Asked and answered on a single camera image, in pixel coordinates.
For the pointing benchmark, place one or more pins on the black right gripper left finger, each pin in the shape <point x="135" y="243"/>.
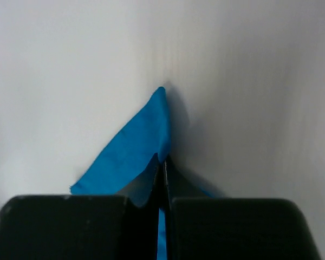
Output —
<point x="119" y="226"/>

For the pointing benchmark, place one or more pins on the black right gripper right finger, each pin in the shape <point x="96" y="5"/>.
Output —
<point x="202" y="227"/>

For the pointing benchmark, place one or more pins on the bright blue t-shirt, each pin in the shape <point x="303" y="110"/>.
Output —
<point x="147" y="134"/>

